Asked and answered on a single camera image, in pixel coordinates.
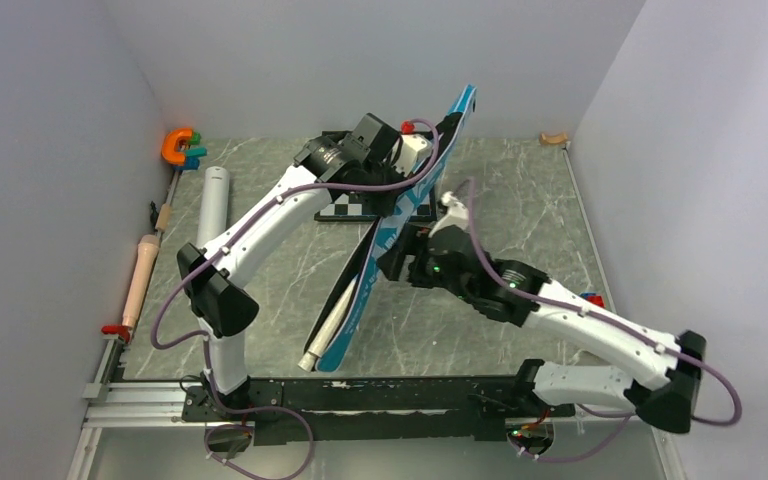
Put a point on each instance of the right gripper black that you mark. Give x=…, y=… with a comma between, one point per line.
x=412, y=242

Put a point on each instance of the red blue toy bricks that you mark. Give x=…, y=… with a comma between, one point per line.
x=594, y=298

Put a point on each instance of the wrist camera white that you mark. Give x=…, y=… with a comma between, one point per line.
x=453, y=214
x=411, y=153

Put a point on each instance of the orange C-shaped toy block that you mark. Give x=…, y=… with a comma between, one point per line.
x=175, y=144

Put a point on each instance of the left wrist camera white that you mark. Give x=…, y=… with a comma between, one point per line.
x=411, y=153

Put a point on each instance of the black white chessboard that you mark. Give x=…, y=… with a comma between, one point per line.
x=350, y=208

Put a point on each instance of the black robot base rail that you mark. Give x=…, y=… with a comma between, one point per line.
x=283, y=410

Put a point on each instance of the blue racket bag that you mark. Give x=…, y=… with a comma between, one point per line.
x=384, y=232

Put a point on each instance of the white shuttlecock tube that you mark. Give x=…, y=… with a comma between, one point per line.
x=214, y=205

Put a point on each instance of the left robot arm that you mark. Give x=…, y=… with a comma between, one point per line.
x=214, y=277

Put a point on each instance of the teal green toy blocks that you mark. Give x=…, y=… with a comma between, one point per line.
x=193, y=152

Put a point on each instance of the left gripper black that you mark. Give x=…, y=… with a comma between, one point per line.
x=382, y=207

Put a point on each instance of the small wooden arch block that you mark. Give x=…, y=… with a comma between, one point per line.
x=559, y=139

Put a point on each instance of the aluminium frame rail left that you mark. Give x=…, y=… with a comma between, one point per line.
x=112, y=404

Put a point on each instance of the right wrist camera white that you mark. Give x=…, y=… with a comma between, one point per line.
x=453, y=214

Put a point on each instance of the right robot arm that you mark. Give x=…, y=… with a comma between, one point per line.
x=653, y=374

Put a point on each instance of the beige cylinder handle tool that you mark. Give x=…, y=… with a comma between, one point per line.
x=147, y=251

